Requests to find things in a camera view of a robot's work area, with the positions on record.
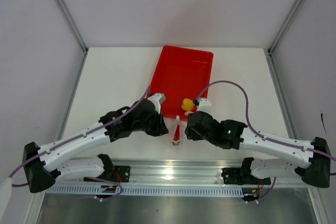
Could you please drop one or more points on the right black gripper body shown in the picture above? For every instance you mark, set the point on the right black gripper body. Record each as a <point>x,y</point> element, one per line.
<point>194,136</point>

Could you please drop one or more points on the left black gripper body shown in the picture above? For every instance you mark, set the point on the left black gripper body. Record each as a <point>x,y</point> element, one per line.
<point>152,127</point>

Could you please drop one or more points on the yellow bell pepper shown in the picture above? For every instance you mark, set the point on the yellow bell pepper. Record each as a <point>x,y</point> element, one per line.
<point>187,105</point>

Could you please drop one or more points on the red chili pepper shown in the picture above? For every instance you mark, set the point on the red chili pepper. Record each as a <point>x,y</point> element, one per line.
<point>176,137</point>

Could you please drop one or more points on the clear zip top bag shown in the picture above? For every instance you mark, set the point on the clear zip top bag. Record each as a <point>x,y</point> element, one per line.
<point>171,126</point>

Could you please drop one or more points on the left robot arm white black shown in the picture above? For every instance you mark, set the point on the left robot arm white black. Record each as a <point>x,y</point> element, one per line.
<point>46,164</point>

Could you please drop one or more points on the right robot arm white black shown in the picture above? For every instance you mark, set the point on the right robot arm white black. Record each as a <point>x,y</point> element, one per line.
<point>308,160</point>

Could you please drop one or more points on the pale egg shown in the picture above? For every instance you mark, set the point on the pale egg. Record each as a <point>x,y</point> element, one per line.
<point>188,113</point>

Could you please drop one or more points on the red plastic tray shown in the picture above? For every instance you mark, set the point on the red plastic tray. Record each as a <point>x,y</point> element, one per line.
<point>180,73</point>

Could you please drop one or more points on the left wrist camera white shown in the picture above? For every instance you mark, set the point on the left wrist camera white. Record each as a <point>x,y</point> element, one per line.
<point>157,99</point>

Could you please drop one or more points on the aluminium mounting rail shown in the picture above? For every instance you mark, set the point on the aluminium mounting rail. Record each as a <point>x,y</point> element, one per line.
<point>176,173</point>

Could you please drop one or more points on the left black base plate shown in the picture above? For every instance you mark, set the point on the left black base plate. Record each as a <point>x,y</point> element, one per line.
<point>121,174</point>

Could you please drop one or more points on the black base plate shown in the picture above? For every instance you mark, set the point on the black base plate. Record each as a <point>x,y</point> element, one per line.
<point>242,175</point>
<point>121,174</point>

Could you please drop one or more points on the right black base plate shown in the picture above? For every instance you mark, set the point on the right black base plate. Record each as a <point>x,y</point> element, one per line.
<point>242,175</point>

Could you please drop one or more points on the slotted cable duct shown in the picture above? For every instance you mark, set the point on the slotted cable duct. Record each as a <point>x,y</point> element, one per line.
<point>142,190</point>

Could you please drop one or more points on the left aluminium frame post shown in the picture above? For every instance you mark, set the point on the left aluminium frame post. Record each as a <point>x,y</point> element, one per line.
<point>71,24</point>

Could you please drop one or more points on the aluminium frame post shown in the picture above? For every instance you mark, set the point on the aluminium frame post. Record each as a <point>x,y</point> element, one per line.
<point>71,24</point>
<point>293,12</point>

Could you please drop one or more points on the right aluminium frame post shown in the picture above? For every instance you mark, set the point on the right aluminium frame post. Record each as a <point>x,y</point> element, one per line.
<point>293,12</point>

